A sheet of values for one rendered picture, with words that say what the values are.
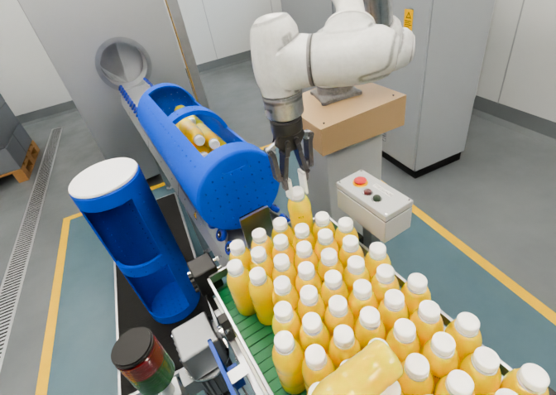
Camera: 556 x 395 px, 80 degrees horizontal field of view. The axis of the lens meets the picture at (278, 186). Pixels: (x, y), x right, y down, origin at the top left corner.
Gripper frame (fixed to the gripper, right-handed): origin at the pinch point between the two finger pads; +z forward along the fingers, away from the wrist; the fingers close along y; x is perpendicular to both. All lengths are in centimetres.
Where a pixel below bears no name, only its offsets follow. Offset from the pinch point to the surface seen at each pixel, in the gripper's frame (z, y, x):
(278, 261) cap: 9.6, 14.2, 11.5
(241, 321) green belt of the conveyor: 27.7, 27.3, 8.2
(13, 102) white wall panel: 80, 150, -557
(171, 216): 101, 27, -153
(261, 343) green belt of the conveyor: 27.6, 25.5, 16.8
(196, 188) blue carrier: 0.9, 21.9, -19.7
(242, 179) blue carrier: 3.8, 8.1, -18.3
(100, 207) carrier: 19, 52, -63
